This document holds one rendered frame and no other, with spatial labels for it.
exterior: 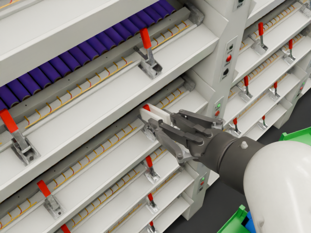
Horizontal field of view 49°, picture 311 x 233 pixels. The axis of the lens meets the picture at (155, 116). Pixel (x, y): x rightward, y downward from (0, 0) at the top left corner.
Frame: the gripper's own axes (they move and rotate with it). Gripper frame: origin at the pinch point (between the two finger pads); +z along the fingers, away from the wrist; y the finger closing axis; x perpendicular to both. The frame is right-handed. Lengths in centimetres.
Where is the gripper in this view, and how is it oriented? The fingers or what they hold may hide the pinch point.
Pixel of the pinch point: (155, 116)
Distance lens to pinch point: 74.1
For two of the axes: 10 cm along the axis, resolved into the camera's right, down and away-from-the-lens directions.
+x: -1.8, -7.6, -6.3
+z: -6.8, -3.7, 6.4
